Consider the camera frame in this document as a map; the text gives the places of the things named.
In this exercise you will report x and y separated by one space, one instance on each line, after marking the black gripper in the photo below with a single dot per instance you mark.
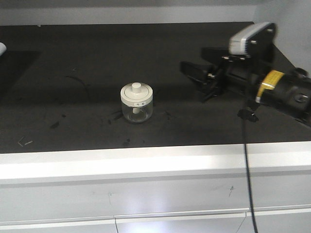
225 72

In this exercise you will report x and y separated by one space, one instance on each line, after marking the glass jar with white lid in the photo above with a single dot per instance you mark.
137 102

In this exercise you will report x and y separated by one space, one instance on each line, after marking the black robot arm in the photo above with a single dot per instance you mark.
288 93

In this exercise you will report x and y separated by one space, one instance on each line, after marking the white fume hood base cabinet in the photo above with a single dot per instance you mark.
189 189

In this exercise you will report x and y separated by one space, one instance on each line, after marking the white cylinder at left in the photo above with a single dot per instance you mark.
3 48

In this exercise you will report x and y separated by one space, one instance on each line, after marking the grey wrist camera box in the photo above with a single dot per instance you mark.
252 40

